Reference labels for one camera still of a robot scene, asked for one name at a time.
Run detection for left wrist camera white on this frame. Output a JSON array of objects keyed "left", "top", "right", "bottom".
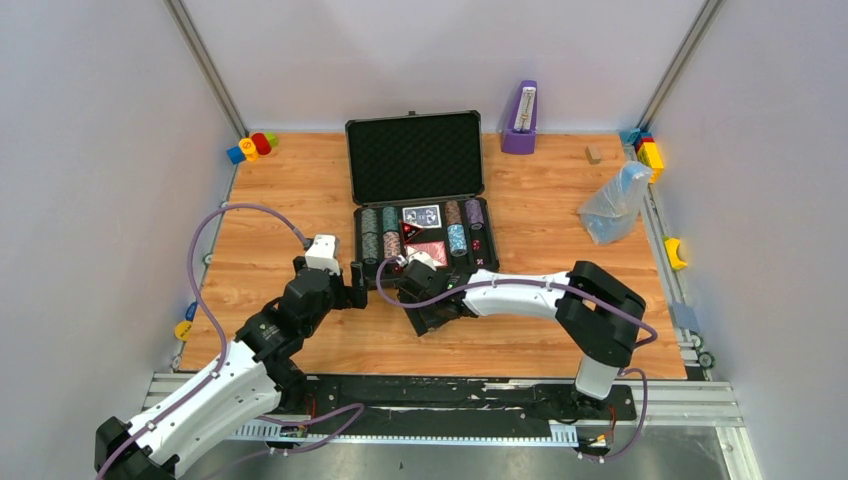
[{"left": 304, "top": 234, "right": 341, "bottom": 276}]

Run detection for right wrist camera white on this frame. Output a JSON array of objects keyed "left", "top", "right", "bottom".
[{"left": 406, "top": 251, "right": 437, "bottom": 270}]

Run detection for purple metronome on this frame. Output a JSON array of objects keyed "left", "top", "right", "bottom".
[{"left": 501, "top": 80, "right": 538, "bottom": 155}]

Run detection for colourful toy blocks right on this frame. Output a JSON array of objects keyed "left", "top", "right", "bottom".
[{"left": 618, "top": 129, "right": 665, "bottom": 184}]

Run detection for blue playing card deck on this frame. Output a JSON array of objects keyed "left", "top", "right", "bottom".
[{"left": 402, "top": 205, "right": 442, "bottom": 229}]

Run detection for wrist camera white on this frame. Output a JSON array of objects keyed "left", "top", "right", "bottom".
[
  {"left": 406, "top": 251, "right": 437, "bottom": 270},
  {"left": 304, "top": 234, "right": 341, "bottom": 276}
]

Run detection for brown poker chip stack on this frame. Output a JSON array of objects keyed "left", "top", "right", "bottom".
[{"left": 444, "top": 201, "right": 462, "bottom": 226}]

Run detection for black triangular all-in marker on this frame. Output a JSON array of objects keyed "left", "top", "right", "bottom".
[{"left": 400, "top": 222, "right": 424, "bottom": 244}]

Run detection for teal green chip stack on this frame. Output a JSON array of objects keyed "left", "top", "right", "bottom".
[{"left": 381, "top": 206, "right": 400, "bottom": 233}]

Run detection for purple poker chip stack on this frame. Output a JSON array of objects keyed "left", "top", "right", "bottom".
[{"left": 464, "top": 199, "right": 485, "bottom": 230}]

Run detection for colourful toy blocks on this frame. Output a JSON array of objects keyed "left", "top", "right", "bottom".
[
  {"left": 226, "top": 132, "right": 279, "bottom": 165},
  {"left": 618, "top": 129, "right": 665, "bottom": 184}
]

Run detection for red playing card deck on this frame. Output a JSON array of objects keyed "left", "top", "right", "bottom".
[{"left": 405, "top": 241, "right": 448, "bottom": 267}]

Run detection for colourful toy blocks left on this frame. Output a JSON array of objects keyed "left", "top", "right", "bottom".
[{"left": 226, "top": 132, "right": 279, "bottom": 165}]

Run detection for yellow round tag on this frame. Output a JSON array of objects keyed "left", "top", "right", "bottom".
[{"left": 173, "top": 320, "right": 193, "bottom": 342}]

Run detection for small wooden block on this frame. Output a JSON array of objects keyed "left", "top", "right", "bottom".
[{"left": 585, "top": 145, "right": 602, "bottom": 165}]

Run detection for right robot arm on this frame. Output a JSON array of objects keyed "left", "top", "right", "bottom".
[{"left": 390, "top": 258, "right": 657, "bottom": 418}]

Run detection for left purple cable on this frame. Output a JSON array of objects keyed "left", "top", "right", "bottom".
[{"left": 95, "top": 202, "right": 366, "bottom": 480}]

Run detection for light blue chip stack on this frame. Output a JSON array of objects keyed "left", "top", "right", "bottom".
[{"left": 447, "top": 224, "right": 468, "bottom": 257}]

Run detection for yellow curved toy piece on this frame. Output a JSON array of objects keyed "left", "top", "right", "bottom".
[{"left": 664, "top": 237, "right": 688, "bottom": 271}]

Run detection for black poker set case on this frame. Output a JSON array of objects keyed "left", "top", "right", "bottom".
[{"left": 345, "top": 110, "right": 500, "bottom": 289}]

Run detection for olive blue chip stack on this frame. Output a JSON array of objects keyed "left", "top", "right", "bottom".
[
  {"left": 360, "top": 209, "right": 380, "bottom": 235},
  {"left": 361, "top": 232, "right": 380, "bottom": 265}
]

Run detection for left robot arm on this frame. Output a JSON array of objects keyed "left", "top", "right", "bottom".
[{"left": 94, "top": 262, "right": 368, "bottom": 479}]

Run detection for clear plastic bag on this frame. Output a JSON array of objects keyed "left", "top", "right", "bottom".
[{"left": 577, "top": 161, "right": 654, "bottom": 245}]

